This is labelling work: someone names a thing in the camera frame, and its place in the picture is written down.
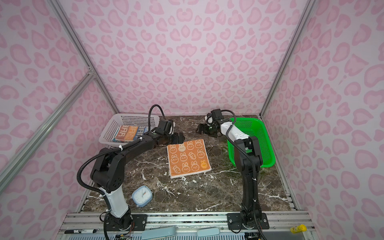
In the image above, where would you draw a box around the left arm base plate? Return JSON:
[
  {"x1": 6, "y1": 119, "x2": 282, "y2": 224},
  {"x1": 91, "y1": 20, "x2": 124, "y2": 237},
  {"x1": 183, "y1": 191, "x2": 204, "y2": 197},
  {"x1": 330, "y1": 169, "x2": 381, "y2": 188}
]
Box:
[{"x1": 104, "y1": 214, "x2": 148, "y2": 232}]

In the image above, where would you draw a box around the aluminium front rail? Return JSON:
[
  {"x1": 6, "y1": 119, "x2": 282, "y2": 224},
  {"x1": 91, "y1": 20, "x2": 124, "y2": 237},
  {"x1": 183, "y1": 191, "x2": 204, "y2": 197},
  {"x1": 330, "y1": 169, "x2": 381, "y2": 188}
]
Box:
[{"x1": 56, "y1": 211, "x2": 319, "y2": 240}]

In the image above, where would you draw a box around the left light blue pedal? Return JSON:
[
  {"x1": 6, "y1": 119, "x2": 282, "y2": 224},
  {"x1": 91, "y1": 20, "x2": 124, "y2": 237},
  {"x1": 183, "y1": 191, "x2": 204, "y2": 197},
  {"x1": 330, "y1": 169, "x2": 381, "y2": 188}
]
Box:
[{"x1": 141, "y1": 226, "x2": 177, "y2": 240}]

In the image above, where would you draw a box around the light blue pedal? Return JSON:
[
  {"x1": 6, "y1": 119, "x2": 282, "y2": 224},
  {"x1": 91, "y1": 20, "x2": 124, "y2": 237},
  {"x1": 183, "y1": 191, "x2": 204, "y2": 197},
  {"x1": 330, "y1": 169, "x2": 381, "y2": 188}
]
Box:
[
  {"x1": 141, "y1": 226, "x2": 177, "y2": 240},
  {"x1": 197, "y1": 228, "x2": 220, "y2": 238}
]

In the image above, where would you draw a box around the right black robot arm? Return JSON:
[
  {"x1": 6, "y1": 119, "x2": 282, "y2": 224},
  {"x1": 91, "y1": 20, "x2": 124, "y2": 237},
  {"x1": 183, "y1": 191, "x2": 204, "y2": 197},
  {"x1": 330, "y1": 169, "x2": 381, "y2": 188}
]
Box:
[{"x1": 196, "y1": 120, "x2": 263, "y2": 228}]

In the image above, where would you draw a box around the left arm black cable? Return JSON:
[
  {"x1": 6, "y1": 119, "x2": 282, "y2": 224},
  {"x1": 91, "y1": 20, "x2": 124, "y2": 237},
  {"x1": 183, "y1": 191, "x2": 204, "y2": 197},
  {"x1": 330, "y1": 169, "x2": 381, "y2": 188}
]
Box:
[{"x1": 76, "y1": 104, "x2": 167, "y2": 196}]

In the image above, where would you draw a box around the black marker pen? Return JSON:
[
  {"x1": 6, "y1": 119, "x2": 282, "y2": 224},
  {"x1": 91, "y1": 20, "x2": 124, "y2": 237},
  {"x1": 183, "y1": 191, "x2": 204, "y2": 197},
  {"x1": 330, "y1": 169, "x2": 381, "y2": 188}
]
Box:
[{"x1": 64, "y1": 229, "x2": 98, "y2": 234}]

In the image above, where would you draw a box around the green plastic basket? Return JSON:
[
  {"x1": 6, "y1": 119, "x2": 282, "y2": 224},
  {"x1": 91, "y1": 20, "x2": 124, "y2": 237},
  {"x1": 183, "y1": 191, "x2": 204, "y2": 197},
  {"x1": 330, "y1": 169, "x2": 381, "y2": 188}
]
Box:
[{"x1": 225, "y1": 117, "x2": 276, "y2": 169}]

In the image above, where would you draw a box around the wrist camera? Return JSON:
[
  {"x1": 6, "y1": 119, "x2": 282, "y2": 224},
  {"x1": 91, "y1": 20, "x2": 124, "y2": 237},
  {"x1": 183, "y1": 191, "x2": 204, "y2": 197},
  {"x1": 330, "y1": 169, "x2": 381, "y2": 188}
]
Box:
[
  {"x1": 155, "y1": 120, "x2": 175, "y2": 136},
  {"x1": 205, "y1": 109, "x2": 224, "y2": 125}
]

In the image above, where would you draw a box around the yellow glue stick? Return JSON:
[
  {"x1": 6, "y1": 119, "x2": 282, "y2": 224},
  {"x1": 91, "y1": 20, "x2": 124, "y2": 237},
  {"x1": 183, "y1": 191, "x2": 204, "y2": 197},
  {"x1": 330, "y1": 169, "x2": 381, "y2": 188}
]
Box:
[{"x1": 290, "y1": 224, "x2": 308, "y2": 234}]

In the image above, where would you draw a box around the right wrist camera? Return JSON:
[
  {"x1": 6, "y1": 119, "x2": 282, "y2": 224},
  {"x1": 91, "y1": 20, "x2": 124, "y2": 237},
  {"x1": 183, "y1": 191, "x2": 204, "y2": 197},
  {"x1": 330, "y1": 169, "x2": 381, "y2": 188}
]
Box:
[{"x1": 205, "y1": 109, "x2": 224, "y2": 125}]

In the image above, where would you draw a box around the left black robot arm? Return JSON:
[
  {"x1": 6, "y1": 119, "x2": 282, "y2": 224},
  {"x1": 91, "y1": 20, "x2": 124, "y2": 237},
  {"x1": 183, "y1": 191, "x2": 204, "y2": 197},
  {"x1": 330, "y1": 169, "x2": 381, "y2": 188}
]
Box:
[{"x1": 91, "y1": 133, "x2": 185, "y2": 228}]

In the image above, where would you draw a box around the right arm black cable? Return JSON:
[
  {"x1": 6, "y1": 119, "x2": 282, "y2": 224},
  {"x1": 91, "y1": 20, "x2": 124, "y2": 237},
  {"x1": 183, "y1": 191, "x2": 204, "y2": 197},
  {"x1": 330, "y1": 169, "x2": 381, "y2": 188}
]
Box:
[{"x1": 221, "y1": 109, "x2": 268, "y2": 240}]

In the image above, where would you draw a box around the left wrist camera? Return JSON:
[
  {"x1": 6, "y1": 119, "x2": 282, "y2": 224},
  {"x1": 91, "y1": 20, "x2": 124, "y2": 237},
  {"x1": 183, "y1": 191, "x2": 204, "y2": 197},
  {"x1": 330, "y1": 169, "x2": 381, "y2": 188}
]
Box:
[{"x1": 155, "y1": 120, "x2": 175, "y2": 136}]

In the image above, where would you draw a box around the small light blue clock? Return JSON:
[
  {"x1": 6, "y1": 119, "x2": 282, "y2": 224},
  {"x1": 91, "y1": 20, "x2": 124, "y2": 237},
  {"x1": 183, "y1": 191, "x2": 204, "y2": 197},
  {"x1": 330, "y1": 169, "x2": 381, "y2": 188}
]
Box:
[{"x1": 132, "y1": 186, "x2": 153, "y2": 208}]

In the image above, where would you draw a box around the right light blue pedal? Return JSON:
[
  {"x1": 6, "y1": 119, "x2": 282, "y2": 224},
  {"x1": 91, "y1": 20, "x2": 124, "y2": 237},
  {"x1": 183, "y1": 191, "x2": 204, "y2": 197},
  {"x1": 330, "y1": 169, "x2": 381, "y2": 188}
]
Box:
[{"x1": 197, "y1": 228, "x2": 220, "y2": 238}]

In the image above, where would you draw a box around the white perforated plastic basket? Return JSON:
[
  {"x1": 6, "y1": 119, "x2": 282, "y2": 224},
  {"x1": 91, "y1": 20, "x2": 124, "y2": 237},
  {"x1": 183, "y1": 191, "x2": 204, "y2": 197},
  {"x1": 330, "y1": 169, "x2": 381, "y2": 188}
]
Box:
[{"x1": 99, "y1": 114, "x2": 148, "y2": 147}]

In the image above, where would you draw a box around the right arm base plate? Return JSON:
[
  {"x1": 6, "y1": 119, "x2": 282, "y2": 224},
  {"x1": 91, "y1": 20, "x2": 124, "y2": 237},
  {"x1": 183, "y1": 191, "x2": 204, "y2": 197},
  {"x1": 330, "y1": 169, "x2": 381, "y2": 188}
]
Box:
[{"x1": 226, "y1": 213, "x2": 270, "y2": 231}]

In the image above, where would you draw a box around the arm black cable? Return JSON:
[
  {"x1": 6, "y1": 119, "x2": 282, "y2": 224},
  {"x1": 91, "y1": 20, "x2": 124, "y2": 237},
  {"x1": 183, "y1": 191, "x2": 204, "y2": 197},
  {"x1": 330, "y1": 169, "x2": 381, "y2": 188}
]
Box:
[
  {"x1": 76, "y1": 104, "x2": 167, "y2": 196},
  {"x1": 221, "y1": 109, "x2": 268, "y2": 240}
]

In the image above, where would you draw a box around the striped rabbit text towel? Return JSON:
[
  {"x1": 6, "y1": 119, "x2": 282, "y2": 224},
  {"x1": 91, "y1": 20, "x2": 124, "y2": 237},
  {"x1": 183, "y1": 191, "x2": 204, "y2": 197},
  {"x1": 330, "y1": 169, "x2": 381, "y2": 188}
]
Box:
[{"x1": 112, "y1": 125, "x2": 149, "y2": 143}]

